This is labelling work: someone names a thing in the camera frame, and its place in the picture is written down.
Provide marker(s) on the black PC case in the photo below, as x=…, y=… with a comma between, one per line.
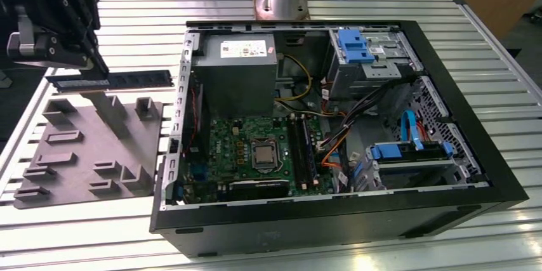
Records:
x=297, y=229

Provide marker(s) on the black RAM slot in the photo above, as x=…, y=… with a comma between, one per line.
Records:
x=291, y=144

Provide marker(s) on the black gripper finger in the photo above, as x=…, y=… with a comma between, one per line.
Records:
x=72, y=4
x=59, y=52

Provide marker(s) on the black graphics card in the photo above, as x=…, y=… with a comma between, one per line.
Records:
x=258, y=190

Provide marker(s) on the CPU socket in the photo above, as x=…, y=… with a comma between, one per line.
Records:
x=265, y=170

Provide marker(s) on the RAM stick with label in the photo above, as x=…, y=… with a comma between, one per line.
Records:
x=139, y=79

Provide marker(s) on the metal disk bay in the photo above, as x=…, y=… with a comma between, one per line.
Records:
x=415, y=164

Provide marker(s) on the silver CPU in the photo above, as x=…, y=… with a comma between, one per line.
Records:
x=263, y=153

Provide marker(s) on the RAM stick black chips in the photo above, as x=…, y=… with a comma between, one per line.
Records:
x=306, y=156

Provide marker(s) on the grey stand foot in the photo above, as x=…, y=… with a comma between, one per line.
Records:
x=4, y=82

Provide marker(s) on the green motherboard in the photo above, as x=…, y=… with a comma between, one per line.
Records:
x=224, y=131

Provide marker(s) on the grey power supply unit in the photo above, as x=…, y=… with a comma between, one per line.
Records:
x=237, y=83

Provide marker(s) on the hard disk in blue carrier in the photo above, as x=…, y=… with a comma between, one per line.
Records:
x=387, y=151

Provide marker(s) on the blue drive latch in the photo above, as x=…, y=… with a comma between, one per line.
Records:
x=353, y=49

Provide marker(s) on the metal drive cage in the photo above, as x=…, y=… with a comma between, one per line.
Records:
x=381, y=72

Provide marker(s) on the grey parts rack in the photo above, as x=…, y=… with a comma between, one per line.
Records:
x=98, y=144

